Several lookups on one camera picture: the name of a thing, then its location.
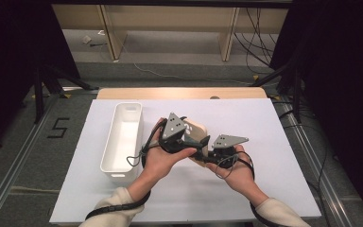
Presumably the black metal stand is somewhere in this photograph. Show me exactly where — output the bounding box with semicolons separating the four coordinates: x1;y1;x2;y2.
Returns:
32;62;100;125
250;60;303;124

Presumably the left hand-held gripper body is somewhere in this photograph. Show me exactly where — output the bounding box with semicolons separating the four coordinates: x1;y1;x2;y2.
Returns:
159;112;202;155

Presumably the left hand-held gripper cable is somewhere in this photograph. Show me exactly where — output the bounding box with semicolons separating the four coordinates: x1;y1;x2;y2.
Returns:
84;119;168;221

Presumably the white board table cover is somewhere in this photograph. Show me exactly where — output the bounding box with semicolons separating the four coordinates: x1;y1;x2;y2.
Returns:
49;97;322;225

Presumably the bundle of black cables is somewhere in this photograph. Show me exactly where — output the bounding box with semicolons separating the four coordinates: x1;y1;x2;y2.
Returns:
233;8;285;75

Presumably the white plastic storage box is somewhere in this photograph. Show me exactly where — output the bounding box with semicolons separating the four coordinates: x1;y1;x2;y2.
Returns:
99;102;144;185

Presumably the black curtain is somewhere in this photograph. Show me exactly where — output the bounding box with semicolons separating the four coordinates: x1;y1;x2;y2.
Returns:
268;0;363;218
0;0;81;152

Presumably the aluminium floor rail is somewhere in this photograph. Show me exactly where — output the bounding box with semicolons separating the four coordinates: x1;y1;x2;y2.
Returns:
0;93;61;227
275;100;354;227

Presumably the right hand-held gripper cable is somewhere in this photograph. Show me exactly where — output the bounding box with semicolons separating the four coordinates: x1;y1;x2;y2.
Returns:
216;150;273;227

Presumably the person's right hand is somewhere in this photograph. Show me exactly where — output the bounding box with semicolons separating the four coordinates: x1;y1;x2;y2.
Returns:
205;145;269;207

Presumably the hand-held gripper cable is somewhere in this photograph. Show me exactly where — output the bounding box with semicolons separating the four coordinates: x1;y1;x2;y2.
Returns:
216;150;273;227
84;119;168;221

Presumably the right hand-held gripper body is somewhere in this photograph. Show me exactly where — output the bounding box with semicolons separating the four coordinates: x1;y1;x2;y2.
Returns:
202;134;250;166

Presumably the black floor cable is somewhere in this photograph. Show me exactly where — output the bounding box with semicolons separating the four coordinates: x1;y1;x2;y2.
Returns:
277;108;332;227

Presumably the person's left hand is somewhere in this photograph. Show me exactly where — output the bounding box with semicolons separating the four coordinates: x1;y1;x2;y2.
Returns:
136;117;199;193

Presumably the light wooden shelf unit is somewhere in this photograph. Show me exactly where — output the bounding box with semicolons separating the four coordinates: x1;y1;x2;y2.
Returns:
51;3;289;62

